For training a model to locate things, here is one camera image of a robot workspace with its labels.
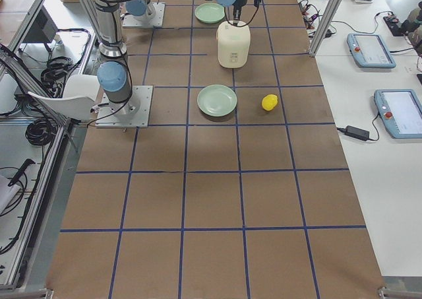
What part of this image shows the white rice cooker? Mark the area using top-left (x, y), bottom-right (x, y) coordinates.
top-left (216, 21), bottom-right (251, 69)

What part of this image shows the green plate near arm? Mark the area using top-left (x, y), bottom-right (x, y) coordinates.
top-left (195, 3), bottom-right (225, 24)
top-left (197, 84), bottom-right (237, 117)

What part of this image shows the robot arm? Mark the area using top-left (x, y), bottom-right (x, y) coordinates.
top-left (125, 0), bottom-right (156, 21)
top-left (94, 0), bottom-right (262, 118)

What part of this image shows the yellow lemon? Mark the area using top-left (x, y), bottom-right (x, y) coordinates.
top-left (261, 94), bottom-right (278, 112)

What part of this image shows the far teach pendant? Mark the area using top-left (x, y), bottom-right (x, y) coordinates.
top-left (346, 33), bottom-right (396, 69)

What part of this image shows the teach pendant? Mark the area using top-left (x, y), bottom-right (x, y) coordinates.
top-left (346, 33), bottom-right (396, 69)
top-left (374, 89), bottom-right (421, 139)

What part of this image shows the black power adapter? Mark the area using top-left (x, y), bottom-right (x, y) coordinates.
top-left (344, 125), bottom-right (370, 141)

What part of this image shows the near teach pendant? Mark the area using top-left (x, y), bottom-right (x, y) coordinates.
top-left (374, 89), bottom-right (421, 139)

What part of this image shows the white chair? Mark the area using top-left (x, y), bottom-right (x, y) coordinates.
top-left (28, 74), bottom-right (100, 121)

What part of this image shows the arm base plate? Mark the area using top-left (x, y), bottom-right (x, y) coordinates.
top-left (123, 0), bottom-right (166, 28)
top-left (94, 86), bottom-right (153, 128)

